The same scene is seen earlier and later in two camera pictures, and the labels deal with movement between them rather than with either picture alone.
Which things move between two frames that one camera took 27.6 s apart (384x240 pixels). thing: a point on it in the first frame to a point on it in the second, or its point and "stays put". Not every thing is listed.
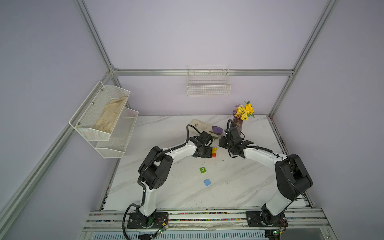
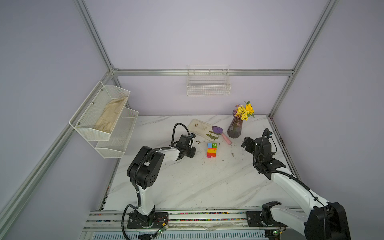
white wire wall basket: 208,80 stays put
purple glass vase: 237,122 stays put
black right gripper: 221,142 to 251,143
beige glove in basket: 106,120 stays put
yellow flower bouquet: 244,112 stays put
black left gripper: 209,153 to 191,155
